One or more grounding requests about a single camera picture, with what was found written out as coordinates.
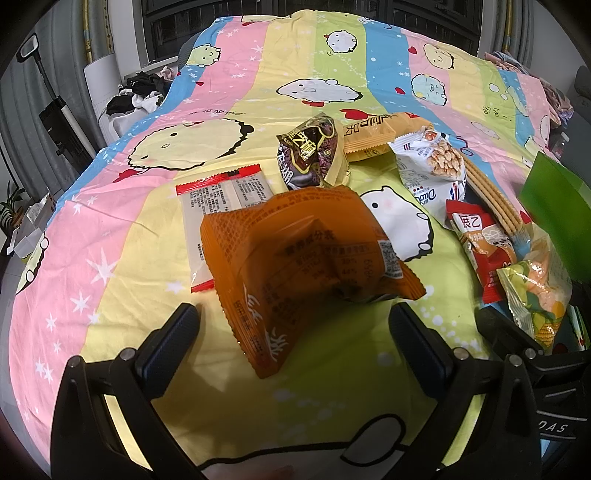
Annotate green white cardboard box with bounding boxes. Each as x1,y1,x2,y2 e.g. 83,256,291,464
518,152,591,283

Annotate dark orange snack bag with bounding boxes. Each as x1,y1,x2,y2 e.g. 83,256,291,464
200,186,426,379

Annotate dark chocolate gold snack bag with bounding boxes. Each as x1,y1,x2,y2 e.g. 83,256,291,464
276,112,349,190

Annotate soda cracker pack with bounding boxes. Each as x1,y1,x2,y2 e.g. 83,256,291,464
464,159,523,237

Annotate yellow-green corn snack bag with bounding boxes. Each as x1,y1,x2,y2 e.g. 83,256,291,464
497,223,572,354

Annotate white peanut snack bag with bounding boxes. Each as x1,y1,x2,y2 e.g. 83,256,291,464
389,127,466,227

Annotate red snack packet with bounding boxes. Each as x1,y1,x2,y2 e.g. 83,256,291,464
446,200,517,304

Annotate white red-edged snack packet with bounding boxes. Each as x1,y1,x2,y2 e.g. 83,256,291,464
175,164,273,293

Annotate yellow rice cake packet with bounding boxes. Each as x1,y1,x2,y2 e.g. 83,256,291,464
344,112,433,162

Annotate colourful cartoon striped bedsheet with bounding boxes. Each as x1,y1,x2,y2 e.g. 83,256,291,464
9,10,550,479

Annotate potted green plant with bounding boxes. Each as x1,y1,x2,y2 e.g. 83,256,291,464
1,180,26,235

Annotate black floor lamp stand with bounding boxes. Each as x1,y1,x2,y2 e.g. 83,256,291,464
16,33,96,173

